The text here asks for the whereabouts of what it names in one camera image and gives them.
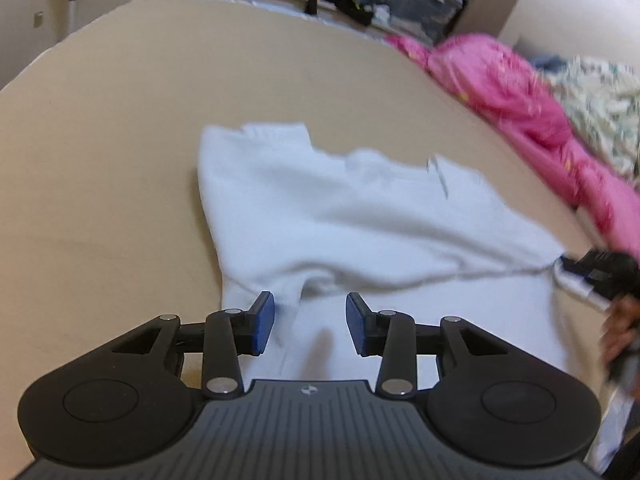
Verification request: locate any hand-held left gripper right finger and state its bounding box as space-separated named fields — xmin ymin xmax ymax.
xmin=346 ymin=292 xmax=516 ymax=401

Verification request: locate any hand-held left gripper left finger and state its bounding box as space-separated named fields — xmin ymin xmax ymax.
xmin=107 ymin=291 xmax=276 ymax=401

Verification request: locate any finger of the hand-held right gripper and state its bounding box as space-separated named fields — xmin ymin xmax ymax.
xmin=560 ymin=255 xmax=598 ymax=283

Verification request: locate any white long-sleeved garment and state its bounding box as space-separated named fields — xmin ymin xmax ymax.
xmin=196 ymin=121 xmax=613 ymax=396

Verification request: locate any person's right hand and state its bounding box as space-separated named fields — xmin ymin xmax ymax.
xmin=600 ymin=294 xmax=640 ymax=381

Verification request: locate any white green floral quilt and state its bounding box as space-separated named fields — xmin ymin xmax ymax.
xmin=547 ymin=55 xmax=640 ymax=181

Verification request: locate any pink floral quilt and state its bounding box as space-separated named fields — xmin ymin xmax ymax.
xmin=385 ymin=32 xmax=640 ymax=261

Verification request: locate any blue-grey cloth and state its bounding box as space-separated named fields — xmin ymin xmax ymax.
xmin=530 ymin=54 xmax=571 ymax=72

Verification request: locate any beige bed mat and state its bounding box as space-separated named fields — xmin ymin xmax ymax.
xmin=0 ymin=0 xmax=640 ymax=396

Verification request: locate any wooden shelf unit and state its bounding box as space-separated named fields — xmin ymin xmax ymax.
xmin=452 ymin=0 xmax=541 ymax=43

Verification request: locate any clear plastic storage box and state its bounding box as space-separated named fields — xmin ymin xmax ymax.
xmin=370 ymin=0 xmax=463 ymax=46

